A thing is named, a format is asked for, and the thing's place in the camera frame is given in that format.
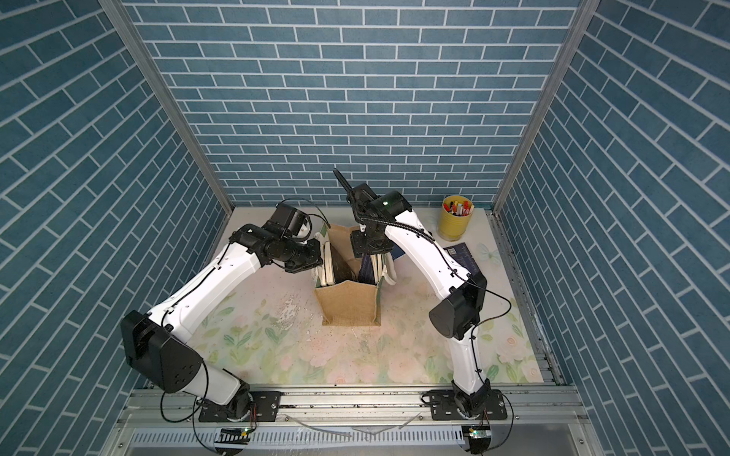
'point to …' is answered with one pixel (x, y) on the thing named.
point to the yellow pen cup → (454, 216)
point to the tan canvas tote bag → (349, 303)
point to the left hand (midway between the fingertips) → (333, 262)
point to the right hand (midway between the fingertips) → (367, 252)
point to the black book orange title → (342, 268)
